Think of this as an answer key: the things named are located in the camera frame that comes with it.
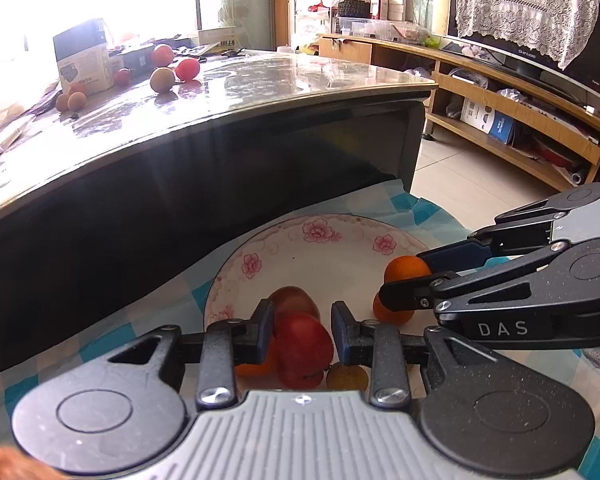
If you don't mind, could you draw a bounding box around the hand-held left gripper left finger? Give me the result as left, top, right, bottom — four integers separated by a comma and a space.
95, 299, 277, 409

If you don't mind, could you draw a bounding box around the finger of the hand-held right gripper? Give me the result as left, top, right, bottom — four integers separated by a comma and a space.
417, 182, 600, 274
378, 242, 577, 322

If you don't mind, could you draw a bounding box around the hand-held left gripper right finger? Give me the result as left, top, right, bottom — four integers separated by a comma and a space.
331, 301, 512, 409

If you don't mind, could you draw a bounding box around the orange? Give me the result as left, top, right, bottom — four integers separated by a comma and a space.
235, 354, 277, 379
384, 255, 433, 286
372, 292, 416, 325

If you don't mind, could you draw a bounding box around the large red tomato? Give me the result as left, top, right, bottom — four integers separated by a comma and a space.
275, 312, 334, 376

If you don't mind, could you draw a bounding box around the dark red round fruit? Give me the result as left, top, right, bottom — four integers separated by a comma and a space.
270, 286, 322, 332

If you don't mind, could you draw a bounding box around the brown longan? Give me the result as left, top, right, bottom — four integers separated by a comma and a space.
326, 362, 370, 391

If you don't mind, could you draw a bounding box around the small red cherry tomato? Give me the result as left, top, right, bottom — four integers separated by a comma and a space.
279, 369, 326, 390

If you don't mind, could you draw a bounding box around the white bowl with pink flowers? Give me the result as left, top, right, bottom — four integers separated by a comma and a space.
203, 214, 462, 392

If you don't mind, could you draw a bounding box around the blue and white box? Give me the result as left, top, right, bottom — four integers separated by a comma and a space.
459, 97, 516, 141

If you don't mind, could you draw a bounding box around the wooden media shelf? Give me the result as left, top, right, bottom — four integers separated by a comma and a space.
316, 33, 600, 192

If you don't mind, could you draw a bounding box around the dark coffee table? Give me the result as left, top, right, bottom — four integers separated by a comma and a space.
0, 49, 439, 382

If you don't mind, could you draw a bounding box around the blue white checkered tablecloth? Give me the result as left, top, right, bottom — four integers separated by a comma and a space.
0, 177, 600, 480

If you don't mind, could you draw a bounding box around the black television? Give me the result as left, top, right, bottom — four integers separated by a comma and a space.
446, 0, 600, 107

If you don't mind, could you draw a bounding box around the white lace cloth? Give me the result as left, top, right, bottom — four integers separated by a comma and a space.
452, 0, 600, 70

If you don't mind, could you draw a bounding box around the tan round fruit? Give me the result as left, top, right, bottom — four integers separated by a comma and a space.
149, 66, 177, 93

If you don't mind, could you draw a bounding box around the grey white cardboard box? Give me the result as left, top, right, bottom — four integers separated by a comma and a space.
53, 18, 116, 94

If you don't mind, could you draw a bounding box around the white wire rack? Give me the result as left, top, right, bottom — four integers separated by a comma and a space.
291, 0, 342, 52

